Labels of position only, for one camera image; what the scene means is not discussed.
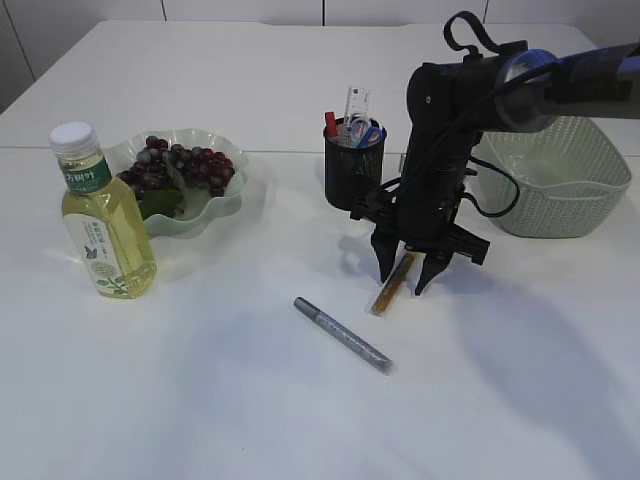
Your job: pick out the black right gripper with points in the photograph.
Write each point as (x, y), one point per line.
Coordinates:
(425, 222)

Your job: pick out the gold glitter pen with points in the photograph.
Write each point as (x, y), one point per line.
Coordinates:
(392, 285)

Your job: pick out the silver glitter pen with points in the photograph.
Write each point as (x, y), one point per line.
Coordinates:
(357, 345)

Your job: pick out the blue safety scissors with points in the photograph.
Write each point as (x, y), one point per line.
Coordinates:
(375, 134)

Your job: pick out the pink safety scissors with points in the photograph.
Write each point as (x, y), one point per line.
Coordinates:
(358, 126)

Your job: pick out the clear plastic ruler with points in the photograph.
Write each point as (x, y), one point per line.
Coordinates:
(357, 106)

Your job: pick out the red glitter pen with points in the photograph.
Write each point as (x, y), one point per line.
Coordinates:
(331, 131)

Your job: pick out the purple grape bunch with leaf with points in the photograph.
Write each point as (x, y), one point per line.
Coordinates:
(163, 172)

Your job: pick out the yellow tea bottle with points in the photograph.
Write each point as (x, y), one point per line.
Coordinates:
(101, 215)

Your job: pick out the clear plastic sheet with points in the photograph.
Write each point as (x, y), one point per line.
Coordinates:
(524, 168)

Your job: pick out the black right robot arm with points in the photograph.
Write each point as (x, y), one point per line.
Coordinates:
(450, 106)

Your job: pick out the black mesh pen holder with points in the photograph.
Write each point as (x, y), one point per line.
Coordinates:
(350, 173)

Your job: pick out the green plastic woven basket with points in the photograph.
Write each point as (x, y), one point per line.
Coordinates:
(585, 177)

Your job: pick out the green wavy glass plate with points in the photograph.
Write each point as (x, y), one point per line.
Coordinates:
(197, 207)

